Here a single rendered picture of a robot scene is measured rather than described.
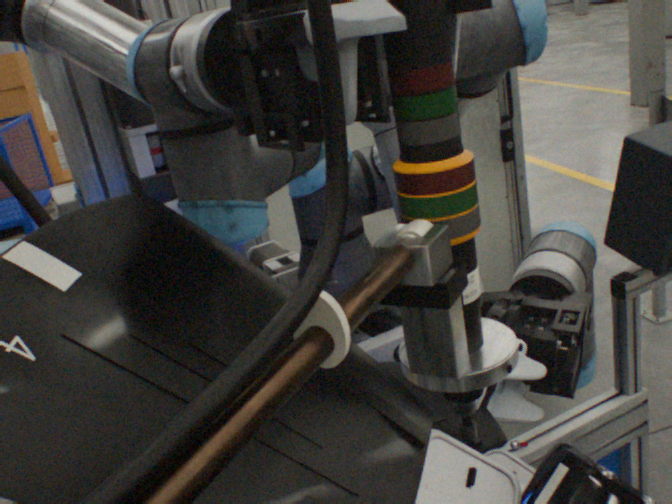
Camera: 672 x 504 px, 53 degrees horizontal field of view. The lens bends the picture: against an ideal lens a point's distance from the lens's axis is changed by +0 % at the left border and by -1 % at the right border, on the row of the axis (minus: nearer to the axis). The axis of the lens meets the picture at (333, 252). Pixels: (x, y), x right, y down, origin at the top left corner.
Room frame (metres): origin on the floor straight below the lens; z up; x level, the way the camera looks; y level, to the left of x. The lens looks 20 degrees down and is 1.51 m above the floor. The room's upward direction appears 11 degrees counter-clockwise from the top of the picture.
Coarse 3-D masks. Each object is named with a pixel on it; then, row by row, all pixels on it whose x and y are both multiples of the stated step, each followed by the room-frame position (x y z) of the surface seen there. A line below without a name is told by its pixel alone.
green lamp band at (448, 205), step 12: (396, 192) 0.35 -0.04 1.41; (468, 192) 0.34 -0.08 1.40; (408, 204) 0.34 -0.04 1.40; (420, 204) 0.34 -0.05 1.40; (432, 204) 0.33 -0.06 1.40; (444, 204) 0.33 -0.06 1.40; (456, 204) 0.33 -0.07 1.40; (468, 204) 0.34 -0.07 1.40; (408, 216) 0.34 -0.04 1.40; (420, 216) 0.34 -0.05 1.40; (432, 216) 0.33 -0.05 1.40; (444, 216) 0.33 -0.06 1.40
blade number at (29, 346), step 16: (0, 320) 0.26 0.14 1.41; (0, 336) 0.26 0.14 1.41; (16, 336) 0.26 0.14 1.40; (32, 336) 0.26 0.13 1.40; (0, 352) 0.25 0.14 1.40; (16, 352) 0.25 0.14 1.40; (32, 352) 0.26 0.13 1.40; (48, 352) 0.26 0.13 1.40; (16, 368) 0.25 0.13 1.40; (32, 368) 0.25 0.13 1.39
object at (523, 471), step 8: (488, 456) 0.39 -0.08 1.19; (496, 456) 0.39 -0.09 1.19; (504, 456) 0.39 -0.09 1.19; (512, 456) 0.38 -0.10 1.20; (504, 464) 0.38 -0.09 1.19; (512, 464) 0.37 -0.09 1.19; (520, 464) 0.37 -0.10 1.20; (520, 472) 0.36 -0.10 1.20; (528, 472) 0.36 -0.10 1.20; (520, 480) 0.36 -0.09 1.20; (528, 480) 0.35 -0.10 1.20
